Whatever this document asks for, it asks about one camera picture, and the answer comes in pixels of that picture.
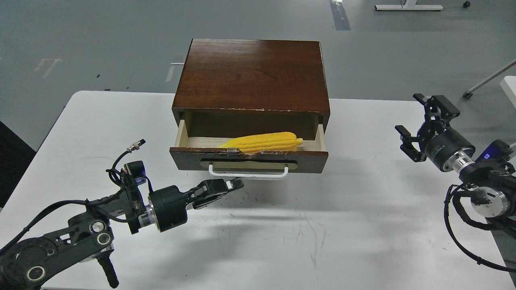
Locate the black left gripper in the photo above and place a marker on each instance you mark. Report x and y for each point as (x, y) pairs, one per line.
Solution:
(169, 204)

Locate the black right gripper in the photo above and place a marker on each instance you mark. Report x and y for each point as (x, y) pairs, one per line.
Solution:
(441, 146)

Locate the yellow corn cob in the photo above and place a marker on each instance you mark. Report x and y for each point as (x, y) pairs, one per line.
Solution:
(281, 141)

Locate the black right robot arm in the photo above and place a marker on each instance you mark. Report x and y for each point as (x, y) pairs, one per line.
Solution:
(489, 180)

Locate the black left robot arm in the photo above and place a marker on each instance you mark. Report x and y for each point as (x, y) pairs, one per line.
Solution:
(26, 264)

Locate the wooden drawer with dark front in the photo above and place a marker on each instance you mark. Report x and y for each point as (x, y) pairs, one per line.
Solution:
(197, 153)

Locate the white table at right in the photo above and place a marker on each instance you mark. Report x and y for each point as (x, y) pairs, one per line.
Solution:
(507, 83)

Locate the dark wooden cabinet box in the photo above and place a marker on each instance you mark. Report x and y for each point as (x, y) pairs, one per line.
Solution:
(253, 75)

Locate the white table leg base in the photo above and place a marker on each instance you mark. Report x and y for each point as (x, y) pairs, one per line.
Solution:
(408, 5)

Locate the white drawer handle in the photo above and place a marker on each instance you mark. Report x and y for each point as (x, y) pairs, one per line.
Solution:
(250, 176)

